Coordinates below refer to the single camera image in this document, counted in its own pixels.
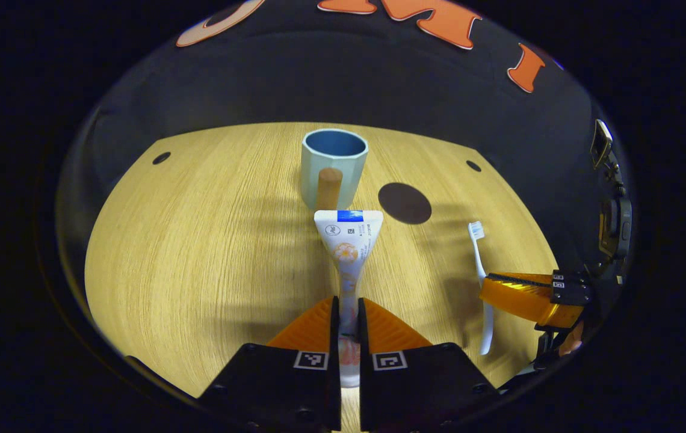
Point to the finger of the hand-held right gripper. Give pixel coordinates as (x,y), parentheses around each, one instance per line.
(568,279)
(523,304)

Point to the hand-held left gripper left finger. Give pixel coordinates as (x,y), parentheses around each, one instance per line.
(286,388)

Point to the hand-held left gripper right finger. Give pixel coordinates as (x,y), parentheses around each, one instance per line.
(415,388)

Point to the white toothbrush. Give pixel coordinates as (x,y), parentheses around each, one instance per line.
(477,231)

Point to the dark brown round coaster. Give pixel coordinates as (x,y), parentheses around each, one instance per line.
(404,203)

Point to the white toothpaste tube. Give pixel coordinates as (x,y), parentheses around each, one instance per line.
(348,240)

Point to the wooden desktop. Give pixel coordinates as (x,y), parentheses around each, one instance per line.
(198,252)

